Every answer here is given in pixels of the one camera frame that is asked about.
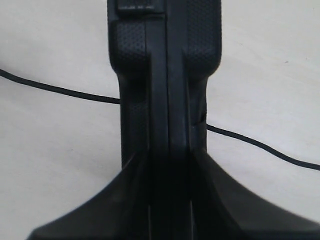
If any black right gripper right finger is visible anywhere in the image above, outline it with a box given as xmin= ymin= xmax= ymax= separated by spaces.
xmin=191 ymin=149 xmax=320 ymax=240

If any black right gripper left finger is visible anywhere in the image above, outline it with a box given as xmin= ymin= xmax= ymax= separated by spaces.
xmin=27 ymin=149 xmax=151 ymax=240

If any black cord with knot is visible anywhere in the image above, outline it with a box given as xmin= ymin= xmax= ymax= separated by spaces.
xmin=0 ymin=68 xmax=320 ymax=172

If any black plastic case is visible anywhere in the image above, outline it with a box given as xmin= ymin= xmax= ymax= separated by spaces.
xmin=107 ymin=0 xmax=222 ymax=240

